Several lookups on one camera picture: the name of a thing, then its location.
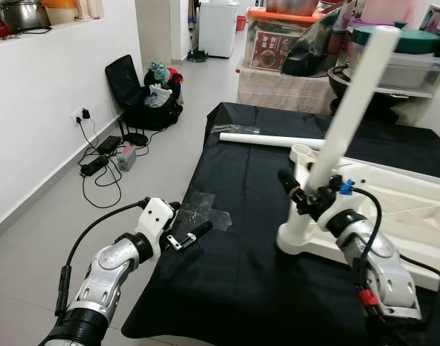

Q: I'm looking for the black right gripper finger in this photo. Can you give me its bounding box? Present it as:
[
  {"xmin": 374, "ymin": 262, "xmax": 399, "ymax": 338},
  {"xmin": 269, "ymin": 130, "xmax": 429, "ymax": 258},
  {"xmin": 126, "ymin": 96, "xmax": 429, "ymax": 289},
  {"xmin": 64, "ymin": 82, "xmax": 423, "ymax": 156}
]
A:
[{"xmin": 278, "ymin": 169, "xmax": 307, "ymax": 206}]

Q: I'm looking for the white plastic table leg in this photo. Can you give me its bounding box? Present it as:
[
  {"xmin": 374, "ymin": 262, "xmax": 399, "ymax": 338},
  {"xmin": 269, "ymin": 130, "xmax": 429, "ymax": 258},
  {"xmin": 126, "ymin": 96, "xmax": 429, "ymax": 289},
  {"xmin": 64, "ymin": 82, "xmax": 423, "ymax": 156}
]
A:
[
  {"xmin": 218, "ymin": 131, "xmax": 328, "ymax": 150},
  {"xmin": 277, "ymin": 25, "xmax": 402, "ymax": 254}
]

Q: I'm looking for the white plastic table top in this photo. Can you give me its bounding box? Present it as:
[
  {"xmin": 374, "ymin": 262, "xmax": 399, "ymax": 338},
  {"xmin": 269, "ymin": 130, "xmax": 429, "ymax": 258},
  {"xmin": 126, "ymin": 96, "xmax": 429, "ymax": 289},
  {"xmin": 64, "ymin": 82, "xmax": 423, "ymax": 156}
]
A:
[{"xmin": 277, "ymin": 143, "xmax": 440, "ymax": 293}]

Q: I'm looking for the clear tape patch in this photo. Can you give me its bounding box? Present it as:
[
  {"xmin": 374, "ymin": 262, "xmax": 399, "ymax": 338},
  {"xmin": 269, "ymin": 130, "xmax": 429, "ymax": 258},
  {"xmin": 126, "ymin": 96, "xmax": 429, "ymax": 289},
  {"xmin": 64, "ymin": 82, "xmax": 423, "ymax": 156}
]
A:
[{"xmin": 175, "ymin": 191, "xmax": 233, "ymax": 233}]

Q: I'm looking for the grey electrical box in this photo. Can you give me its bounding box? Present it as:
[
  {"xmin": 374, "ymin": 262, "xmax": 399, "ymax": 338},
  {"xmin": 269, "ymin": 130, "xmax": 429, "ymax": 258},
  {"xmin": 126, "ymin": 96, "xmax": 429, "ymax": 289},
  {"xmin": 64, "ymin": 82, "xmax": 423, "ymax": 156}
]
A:
[{"xmin": 117, "ymin": 146, "xmax": 138, "ymax": 172}]

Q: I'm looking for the black plastic sheet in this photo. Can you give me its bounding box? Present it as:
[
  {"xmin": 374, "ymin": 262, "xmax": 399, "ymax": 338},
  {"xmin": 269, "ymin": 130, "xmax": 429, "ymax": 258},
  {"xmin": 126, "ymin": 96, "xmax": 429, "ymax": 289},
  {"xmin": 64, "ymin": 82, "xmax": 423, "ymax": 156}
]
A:
[{"xmin": 122, "ymin": 101, "xmax": 440, "ymax": 346}]

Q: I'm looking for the black router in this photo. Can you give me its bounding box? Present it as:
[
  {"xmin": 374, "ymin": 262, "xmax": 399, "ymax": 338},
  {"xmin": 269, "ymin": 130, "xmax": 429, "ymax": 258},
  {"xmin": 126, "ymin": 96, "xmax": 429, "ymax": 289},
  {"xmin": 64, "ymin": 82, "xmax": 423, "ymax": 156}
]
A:
[{"xmin": 122, "ymin": 115, "xmax": 150, "ymax": 146}]

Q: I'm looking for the clear plastic wrap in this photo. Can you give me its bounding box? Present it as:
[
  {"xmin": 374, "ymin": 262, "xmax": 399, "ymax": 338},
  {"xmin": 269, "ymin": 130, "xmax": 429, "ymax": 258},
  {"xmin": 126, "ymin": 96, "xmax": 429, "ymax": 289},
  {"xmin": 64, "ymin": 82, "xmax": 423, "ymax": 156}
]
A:
[{"xmin": 211, "ymin": 124, "xmax": 260, "ymax": 136}]

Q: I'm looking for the black power strip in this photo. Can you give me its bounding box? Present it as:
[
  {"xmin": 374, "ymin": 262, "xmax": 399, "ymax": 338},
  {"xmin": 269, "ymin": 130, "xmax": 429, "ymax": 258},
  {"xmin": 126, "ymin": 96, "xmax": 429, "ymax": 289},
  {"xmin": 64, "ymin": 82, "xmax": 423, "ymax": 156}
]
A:
[{"xmin": 79, "ymin": 156, "xmax": 110, "ymax": 177}]

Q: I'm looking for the black power adapter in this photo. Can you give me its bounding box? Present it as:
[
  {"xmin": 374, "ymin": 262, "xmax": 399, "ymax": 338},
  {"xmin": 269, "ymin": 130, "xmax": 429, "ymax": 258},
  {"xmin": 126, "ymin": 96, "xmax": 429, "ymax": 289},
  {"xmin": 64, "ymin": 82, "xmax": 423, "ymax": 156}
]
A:
[{"xmin": 97, "ymin": 136, "xmax": 123, "ymax": 154}]

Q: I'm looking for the beige cloth covered table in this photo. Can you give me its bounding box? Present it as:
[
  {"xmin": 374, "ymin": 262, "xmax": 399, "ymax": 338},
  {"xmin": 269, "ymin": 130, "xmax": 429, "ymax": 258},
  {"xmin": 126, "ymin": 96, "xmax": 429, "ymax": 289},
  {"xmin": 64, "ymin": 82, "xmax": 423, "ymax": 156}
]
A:
[{"xmin": 236, "ymin": 65, "xmax": 336, "ymax": 116}]

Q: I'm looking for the white plastic bag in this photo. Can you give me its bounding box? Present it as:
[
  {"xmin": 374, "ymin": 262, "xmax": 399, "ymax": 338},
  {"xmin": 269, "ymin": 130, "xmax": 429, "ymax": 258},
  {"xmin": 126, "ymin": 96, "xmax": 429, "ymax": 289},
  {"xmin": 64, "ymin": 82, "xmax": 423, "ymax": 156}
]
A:
[{"xmin": 148, "ymin": 83, "xmax": 176, "ymax": 109}]

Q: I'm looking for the black wok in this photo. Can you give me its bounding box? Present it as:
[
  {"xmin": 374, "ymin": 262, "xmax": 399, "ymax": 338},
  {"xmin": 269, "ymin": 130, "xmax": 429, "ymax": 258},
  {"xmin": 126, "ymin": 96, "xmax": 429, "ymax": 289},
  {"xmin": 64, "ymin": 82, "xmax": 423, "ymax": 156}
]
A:
[{"xmin": 328, "ymin": 65, "xmax": 422, "ymax": 102}]

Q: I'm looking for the red printed cardboard box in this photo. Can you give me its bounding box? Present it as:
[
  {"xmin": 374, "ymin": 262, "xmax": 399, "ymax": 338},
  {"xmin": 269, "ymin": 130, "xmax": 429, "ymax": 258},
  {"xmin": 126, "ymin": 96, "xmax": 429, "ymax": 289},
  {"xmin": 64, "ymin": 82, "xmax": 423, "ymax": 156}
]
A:
[{"xmin": 252, "ymin": 29, "xmax": 296, "ymax": 71}]

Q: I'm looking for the black suitcase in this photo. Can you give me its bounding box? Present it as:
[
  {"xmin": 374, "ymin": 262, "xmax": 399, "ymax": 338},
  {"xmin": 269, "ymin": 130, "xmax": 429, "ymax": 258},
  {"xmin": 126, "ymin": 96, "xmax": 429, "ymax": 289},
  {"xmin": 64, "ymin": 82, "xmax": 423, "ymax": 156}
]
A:
[{"xmin": 106, "ymin": 54, "xmax": 183, "ymax": 132}]

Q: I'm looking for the black mop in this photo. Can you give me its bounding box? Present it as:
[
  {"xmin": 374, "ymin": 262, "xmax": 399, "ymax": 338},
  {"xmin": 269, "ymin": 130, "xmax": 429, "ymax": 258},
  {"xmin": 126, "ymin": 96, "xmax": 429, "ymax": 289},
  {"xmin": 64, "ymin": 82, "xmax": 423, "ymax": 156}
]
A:
[{"xmin": 187, "ymin": 0, "xmax": 210, "ymax": 62}]

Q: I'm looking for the clear plastic container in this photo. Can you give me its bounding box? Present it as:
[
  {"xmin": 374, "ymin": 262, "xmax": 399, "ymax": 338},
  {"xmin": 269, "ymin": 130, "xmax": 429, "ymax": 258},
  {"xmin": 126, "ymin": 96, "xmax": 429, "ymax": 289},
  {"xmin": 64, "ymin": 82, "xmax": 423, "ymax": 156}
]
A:
[{"xmin": 346, "ymin": 50, "xmax": 440, "ymax": 94}]

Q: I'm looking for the orange plastic lid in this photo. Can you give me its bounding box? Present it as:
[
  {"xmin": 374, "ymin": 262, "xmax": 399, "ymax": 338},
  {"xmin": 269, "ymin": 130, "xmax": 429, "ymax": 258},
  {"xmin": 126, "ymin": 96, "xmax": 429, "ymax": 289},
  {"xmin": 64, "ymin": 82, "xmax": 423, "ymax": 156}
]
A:
[{"xmin": 247, "ymin": 7, "xmax": 325, "ymax": 22}]

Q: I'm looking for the white cabinet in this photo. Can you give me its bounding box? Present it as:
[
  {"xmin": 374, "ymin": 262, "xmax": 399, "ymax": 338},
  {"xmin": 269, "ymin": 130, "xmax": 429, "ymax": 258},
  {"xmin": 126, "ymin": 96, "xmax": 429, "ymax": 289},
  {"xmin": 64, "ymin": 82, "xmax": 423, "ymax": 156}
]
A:
[{"xmin": 198, "ymin": 0, "xmax": 238, "ymax": 58}]

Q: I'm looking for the green lidded pot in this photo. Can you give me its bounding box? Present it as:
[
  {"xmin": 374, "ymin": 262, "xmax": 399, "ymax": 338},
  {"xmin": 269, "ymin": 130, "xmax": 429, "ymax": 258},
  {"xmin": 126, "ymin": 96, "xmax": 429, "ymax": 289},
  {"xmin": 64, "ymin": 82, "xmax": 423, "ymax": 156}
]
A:
[{"xmin": 349, "ymin": 25, "xmax": 440, "ymax": 55}]

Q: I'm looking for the pink plastic container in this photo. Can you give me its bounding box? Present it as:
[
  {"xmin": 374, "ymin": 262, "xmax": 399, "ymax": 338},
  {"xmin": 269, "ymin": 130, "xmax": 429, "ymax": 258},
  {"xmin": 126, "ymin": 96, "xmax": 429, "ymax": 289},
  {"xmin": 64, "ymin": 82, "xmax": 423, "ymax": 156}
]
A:
[{"xmin": 360, "ymin": 0, "xmax": 418, "ymax": 26}]

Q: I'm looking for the dark printed box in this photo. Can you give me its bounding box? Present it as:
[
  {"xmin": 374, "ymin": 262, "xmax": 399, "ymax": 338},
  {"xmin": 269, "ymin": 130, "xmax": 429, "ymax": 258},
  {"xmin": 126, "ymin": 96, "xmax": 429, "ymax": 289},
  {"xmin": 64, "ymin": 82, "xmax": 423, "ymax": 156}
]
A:
[{"xmin": 418, "ymin": 4, "xmax": 440, "ymax": 37}]

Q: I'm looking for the beige plastic tub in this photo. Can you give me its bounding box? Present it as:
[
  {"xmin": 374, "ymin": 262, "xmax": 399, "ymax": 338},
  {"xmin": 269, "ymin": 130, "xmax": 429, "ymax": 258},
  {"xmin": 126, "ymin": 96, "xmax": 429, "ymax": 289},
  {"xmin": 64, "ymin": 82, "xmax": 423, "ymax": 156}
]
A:
[{"xmin": 43, "ymin": 0, "xmax": 80, "ymax": 26}]

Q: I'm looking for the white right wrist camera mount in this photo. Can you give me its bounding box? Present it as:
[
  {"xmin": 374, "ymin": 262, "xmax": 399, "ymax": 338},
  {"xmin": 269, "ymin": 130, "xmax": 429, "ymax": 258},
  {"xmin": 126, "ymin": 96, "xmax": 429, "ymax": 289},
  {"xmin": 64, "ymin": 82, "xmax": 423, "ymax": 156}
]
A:
[{"xmin": 310, "ymin": 164, "xmax": 364, "ymax": 224}]

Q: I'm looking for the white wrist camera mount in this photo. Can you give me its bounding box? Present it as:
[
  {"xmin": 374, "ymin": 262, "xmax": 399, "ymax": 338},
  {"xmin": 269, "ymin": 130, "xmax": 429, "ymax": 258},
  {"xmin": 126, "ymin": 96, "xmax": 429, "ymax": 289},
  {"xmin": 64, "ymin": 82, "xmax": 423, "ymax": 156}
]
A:
[
  {"xmin": 310, "ymin": 164, "xmax": 364, "ymax": 224},
  {"xmin": 135, "ymin": 198, "xmax": 179, "ymax": 257}
]

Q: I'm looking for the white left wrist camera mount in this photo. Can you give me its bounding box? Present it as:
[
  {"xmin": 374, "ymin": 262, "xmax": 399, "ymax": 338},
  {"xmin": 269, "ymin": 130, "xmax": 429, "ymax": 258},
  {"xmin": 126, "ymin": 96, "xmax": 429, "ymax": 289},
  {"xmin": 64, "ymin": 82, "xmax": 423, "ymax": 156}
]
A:
[{"xmin": 135, "ymin": 198, "xmax": 179, "ymax": 257}]

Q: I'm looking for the black floor cable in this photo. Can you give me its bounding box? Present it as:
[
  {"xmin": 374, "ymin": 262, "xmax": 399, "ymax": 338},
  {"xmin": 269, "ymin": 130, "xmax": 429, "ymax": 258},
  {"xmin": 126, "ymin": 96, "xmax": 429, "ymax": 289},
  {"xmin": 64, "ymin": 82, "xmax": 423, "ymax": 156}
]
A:
[{"xmin": 79, "ymin": 119, "xmax": 127, "ymax": 210}]

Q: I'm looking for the white wall socket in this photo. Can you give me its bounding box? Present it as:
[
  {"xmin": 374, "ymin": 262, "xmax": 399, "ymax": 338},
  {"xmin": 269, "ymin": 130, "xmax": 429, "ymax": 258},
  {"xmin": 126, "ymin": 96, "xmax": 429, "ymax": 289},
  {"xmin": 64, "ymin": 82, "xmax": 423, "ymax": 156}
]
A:
[{"xmin": 72, "ymin": 108, "xmax": 91, "ymax": 125}]

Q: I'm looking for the steel pot with handles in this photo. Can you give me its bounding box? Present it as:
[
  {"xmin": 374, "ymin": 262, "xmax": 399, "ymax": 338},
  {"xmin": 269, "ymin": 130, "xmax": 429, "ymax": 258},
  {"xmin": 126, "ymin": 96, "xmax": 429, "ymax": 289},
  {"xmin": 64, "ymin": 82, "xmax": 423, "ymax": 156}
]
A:
[{"xmin": 0, "ymin": 0, "xmax": 51, "ymax": 33}]

